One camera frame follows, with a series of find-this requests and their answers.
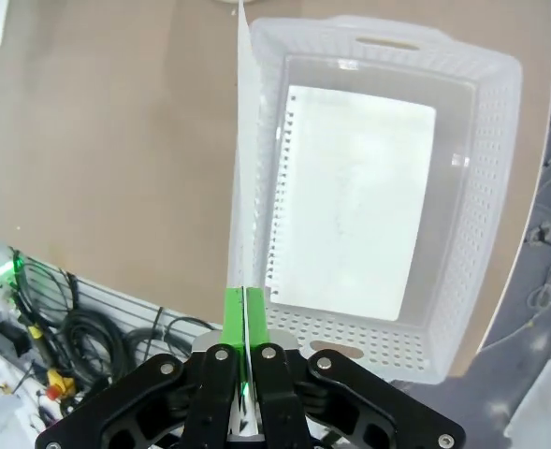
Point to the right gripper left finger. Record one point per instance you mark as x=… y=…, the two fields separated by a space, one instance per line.
x=139 y=402

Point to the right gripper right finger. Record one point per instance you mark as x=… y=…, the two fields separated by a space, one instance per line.
x=350 y=402

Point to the white loose-leaf paper sheet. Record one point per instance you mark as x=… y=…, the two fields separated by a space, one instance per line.
x=247 y=140
x=350 y=201

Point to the yellow clamp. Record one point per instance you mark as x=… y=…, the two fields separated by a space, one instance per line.
x=60 y=381

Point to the white perforated plastic basket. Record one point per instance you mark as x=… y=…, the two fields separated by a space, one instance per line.
x=481 y=210

